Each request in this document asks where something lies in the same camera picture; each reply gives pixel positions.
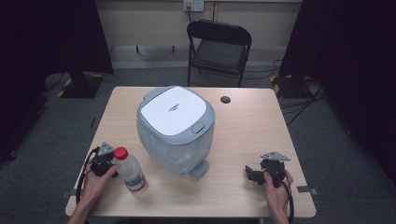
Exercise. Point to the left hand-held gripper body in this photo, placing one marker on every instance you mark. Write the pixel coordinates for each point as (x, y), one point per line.
(103, 155)

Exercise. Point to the black folding chair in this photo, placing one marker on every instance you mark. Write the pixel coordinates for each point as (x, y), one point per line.
(218, 53)

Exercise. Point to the person's left hand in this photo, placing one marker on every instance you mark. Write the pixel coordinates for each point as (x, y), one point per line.
(95, 185)

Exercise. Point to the white wall socket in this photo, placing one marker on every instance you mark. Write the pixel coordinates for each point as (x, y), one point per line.
(193, 5)

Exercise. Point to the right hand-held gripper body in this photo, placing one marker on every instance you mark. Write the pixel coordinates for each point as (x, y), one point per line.
(274, 166)

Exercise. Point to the clear bottle with red cap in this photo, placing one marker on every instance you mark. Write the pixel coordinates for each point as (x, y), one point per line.
(130, 171)

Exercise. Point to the person's right hand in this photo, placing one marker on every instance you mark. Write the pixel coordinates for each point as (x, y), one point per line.
(277, 196)

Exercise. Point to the blue-grey pedal trash can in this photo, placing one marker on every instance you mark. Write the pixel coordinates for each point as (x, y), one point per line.
(174, 112)

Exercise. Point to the black stand base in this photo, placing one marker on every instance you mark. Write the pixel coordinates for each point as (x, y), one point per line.
(289, 87)
(82, 85)

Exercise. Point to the grey table bracket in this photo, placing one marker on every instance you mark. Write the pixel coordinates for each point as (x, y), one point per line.
(67, 194)
(307, 189)

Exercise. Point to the dark curtain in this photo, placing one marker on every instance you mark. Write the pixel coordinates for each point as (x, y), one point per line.
(348, 46)
(46, 34)

